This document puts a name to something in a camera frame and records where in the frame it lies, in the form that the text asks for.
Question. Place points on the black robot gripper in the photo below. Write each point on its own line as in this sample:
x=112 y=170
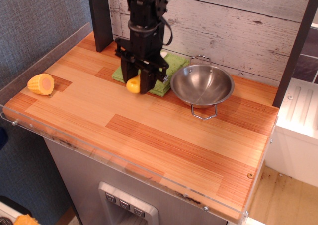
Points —
x=143 y=47

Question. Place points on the yellow handled toy knife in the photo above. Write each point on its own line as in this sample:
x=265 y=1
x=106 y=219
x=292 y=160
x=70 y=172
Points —
x=133 y=84

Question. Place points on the stainless steel two-handled bowl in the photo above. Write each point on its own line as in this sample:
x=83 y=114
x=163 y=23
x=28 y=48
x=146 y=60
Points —
x=202 y=86

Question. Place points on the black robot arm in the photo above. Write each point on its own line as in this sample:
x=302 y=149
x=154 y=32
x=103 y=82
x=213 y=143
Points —
x=147 y=13

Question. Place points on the green folded cloth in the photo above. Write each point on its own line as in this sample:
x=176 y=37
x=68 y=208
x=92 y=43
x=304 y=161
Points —
x=175 y=63

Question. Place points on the yellow toy corn piece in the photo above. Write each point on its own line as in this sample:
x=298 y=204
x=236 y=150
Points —
x=42 y=84

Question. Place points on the silver toy fridge cabinet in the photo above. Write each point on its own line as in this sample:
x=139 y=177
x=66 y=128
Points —
x=105 y=196

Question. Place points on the clear acrylic edge guard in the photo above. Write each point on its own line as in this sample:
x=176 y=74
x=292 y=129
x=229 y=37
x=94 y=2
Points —
x=148 y=166

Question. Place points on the white toy sink unit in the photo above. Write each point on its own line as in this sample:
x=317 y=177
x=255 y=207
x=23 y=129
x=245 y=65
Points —
x=294 y=147

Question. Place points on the yellow toy corn on floor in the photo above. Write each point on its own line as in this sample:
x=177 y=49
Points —
x=25 y=220

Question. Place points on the dark wooden left post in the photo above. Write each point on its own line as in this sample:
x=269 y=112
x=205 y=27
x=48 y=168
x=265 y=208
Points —
x=101 y=23

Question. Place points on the dark wooden post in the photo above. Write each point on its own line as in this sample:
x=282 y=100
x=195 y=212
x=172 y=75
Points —
x=295 y=52
x=101 y=23

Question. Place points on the dark wooden right post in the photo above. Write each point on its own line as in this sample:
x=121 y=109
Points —
x=295 y=52

